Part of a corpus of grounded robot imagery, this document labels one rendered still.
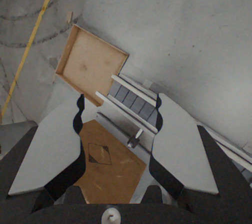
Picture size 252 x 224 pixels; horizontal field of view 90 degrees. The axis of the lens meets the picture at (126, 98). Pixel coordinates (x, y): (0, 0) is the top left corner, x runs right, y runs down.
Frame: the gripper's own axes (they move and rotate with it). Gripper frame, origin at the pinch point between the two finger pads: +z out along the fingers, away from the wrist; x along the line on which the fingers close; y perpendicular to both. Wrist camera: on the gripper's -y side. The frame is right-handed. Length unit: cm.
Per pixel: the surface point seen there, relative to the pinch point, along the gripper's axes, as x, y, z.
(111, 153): -4.5, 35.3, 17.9
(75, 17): -64, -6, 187
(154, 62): 11.8, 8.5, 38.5
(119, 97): -1.8, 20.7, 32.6
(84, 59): -19, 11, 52
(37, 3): -133, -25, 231
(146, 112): 8.2, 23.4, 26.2
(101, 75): -10.3, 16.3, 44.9
